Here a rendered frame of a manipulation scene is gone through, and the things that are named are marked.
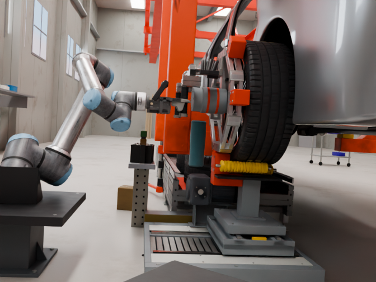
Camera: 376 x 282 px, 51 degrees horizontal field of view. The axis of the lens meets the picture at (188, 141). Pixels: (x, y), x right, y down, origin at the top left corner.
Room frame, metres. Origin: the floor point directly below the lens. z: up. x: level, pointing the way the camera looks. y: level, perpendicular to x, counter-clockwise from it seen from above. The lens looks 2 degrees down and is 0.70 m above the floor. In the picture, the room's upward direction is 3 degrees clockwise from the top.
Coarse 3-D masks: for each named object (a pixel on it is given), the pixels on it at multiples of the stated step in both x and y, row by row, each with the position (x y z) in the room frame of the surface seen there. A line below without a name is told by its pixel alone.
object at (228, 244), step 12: (216, 228) 2.09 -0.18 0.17; (216, 240) 2.07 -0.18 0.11; (228, 240) 1.89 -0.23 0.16; (240, 240) 1.90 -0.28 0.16; (252, 240) 1.91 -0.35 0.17; (264, 240) 1.92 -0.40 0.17; (276, 240) 1.93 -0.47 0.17; (288, 240) 2.00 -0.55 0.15; (228, 252) 1.89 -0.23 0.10; (240, 252) 1.90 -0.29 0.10; (252, 252) 1.91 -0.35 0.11; (264, 252) 1.92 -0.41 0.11; (276, 252) 1.92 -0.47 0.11; (288, 252) 1.93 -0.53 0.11
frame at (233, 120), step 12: (228, 60) 1.95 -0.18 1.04; (240, 60) 1.96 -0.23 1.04; (228, 72) 1.93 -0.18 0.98; (240, 72) 1.89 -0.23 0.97; (216, 84) 2.36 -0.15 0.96; (240, 84) 1.87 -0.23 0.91; (228, 96) 1.90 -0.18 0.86; (228, 108) 1.88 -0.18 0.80; (240, 108) 1.87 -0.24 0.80; (216, 120) 2.36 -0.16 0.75; (228, 120) 1.87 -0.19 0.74; (240, 120) 1.88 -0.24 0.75; (228, 132) 1.92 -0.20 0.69; (216, 144) 2.13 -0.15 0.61; (228, 144) 2.02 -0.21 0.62
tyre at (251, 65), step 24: (264, 48) 1.95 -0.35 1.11; (288, 48) 1.99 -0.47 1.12; (264, 72) 1.85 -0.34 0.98; (288, 72) 1.87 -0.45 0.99; (264, 96) 1.83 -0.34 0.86; (288, 96) 1.85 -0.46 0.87; (264, 120) 1.84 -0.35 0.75; (288, 120) 1.85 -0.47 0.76; (240, 144) 1.95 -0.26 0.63; (264, 144) 1.91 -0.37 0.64; (288, 144) 1.93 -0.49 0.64
